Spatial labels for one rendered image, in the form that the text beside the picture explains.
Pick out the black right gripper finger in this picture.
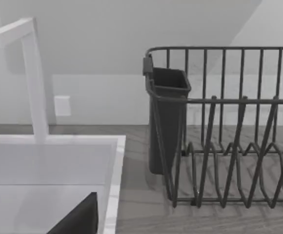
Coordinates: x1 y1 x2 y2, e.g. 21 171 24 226
46 192 99 234

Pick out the white sink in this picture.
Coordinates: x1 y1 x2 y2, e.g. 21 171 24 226
0 135 126 234

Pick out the dark grey cutlery holder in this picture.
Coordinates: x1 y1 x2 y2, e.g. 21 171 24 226
149 67 192 175

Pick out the tall white tap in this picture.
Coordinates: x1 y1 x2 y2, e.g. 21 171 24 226
0 17 51 144

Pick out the white wall socket plate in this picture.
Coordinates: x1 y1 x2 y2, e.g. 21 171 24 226
54 96 71 117

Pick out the dark grey wire dish rack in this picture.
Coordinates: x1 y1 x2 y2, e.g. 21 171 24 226
143 46 283 209

